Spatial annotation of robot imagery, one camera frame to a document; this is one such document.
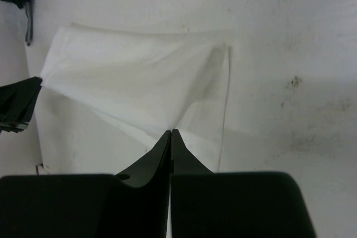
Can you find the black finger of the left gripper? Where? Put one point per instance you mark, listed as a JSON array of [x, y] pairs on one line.
[[18, 101]]

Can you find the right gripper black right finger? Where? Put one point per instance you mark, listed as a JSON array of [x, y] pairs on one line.
[[243, 204]]

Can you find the left metal table rail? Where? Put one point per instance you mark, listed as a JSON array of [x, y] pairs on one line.
[[29, 15]]

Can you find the white tank top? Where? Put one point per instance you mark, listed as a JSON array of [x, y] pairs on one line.
[[147, 83]]

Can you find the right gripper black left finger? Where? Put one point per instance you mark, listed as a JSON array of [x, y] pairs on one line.
[[132, 203]]

